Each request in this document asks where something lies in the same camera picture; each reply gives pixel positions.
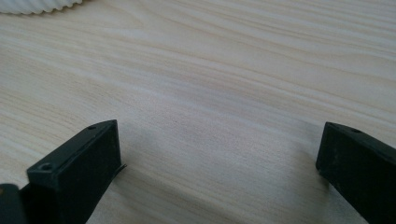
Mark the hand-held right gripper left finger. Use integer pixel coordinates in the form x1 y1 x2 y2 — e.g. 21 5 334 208
20 119 127 224

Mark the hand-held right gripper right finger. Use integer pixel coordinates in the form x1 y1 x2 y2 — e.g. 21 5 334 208
315 121 396 224

